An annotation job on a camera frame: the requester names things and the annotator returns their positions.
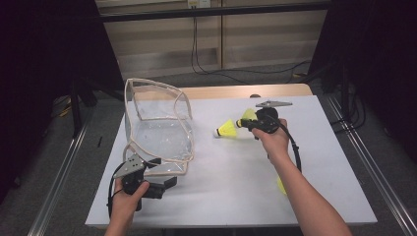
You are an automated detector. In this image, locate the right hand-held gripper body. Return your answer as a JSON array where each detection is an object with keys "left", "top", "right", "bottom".
[{"left": 247, "top": 100, "right": 293, "bottom": 135}]

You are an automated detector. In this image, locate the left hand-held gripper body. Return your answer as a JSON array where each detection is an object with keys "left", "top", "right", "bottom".
[{"left": 113, "top": 153, "right": 165, "bottom": 212}]

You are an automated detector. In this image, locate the yellow shuttlecock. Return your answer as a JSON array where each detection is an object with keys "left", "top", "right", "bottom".
[
  {"left": 275, "top": 176, "right": 289, "bottom": 197},
  {"left": 212, "top": 118, "right": 238, "bottom": 139},
  {"left": 235, "top": 107, "right": 259, "bottom": 129}
]

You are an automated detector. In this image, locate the clear plastic bag beige trim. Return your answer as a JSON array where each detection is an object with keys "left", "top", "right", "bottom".
[{"left": 121, "top": 77, "right": 196, "bottom": 177}]

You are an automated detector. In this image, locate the person's right hand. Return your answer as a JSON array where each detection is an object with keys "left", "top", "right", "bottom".
[{"left": 250, "top": 117, "right": 292, "bottom": 163}]

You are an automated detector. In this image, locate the person's left hand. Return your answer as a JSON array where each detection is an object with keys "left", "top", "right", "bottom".
[{"left": 112, "top": 177, "right": 151, "bottom": 221}]

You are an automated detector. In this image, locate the white table cover sheet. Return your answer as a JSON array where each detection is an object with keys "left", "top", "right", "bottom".
[{"left": 84, "top": 94, "right": 379, "bottom": 229}]

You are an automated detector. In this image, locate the beige wooden cabinet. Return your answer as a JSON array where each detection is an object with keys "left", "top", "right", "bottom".
[{"left": 94, "top": 0, "right": 328, "bottom": 82}]

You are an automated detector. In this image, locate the black metal stand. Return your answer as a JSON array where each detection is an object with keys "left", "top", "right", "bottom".
[
  {"left": 323, "top": 58, "right": 353, "bottom": 124},
  {"left": 70, "top": 77, "right": 99, "bottom": 139}
]

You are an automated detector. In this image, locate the black curtain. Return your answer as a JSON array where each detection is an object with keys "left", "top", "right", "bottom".
[
  {"left": 308, "top": 0, "right": 417, "bottom": 161},
  {"left": 0, "top": 0, "right": 126, "bottom": 205}
]

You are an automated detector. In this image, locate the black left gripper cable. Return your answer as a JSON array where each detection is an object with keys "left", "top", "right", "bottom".
[{"left": 107, "top": 161, "right": 127, "bottom": 219}]

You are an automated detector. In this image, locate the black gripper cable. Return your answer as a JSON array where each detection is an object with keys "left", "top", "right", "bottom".
[
  {"left": 107, "top": 161, "right": 127, "bottom": 219},
  {"left": 273, "top": 116, "right": 303, "bottom": 174}
]

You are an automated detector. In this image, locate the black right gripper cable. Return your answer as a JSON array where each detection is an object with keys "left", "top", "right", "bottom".
[{"left": 273, "top": 116, "right": 303, "bottom": 174}]

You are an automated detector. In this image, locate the aluminium floor rail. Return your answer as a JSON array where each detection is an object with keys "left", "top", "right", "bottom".
[
  {"left": 28, "top": 114, "right": 94, "bottom": 236},
  {"left": 326, "top": 94, "right": 417, "bottom": 236}
]

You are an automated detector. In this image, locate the black wall cable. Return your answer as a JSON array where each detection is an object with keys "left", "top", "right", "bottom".
[
  {"left": 191, "top": 16, "right": 250, "bottom": 86},
  {"left": 194, "top": 16, "right": 313, "bottom": 76}
]

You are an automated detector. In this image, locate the black floor cable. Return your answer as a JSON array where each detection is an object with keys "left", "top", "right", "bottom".
[{"left": 330, "top": 91, "right": 367, "bottom": 131}]

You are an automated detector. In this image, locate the white wall socket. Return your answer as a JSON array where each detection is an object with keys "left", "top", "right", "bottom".
[{"left": 187, "top": 0, "right": 211, "bottom": 9}]

